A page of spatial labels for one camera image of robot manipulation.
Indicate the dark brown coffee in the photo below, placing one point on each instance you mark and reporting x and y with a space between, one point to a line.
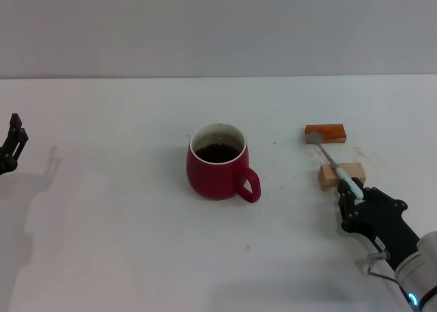
218 153

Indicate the red ceramic cup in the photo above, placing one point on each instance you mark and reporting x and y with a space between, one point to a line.
211 182

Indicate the light wooden arch block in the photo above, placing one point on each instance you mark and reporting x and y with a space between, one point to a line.
355 172

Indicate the orange wooden block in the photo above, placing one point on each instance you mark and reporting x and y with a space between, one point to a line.
331 132

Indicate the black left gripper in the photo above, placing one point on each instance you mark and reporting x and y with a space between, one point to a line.
7 160

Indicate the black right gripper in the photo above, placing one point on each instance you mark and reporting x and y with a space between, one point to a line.
385 223

